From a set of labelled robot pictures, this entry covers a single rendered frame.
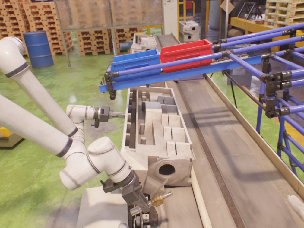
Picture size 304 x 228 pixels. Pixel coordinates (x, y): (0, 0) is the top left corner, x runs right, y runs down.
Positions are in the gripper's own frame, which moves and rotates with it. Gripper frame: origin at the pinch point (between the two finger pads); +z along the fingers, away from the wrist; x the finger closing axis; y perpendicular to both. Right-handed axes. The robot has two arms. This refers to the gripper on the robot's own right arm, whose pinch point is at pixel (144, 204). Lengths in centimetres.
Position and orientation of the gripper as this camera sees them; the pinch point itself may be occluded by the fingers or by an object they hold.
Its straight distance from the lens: 113.8
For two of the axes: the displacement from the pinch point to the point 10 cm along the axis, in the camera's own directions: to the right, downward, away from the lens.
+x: -0.4, -4.2, 9.1
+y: 8.7, -4.6, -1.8
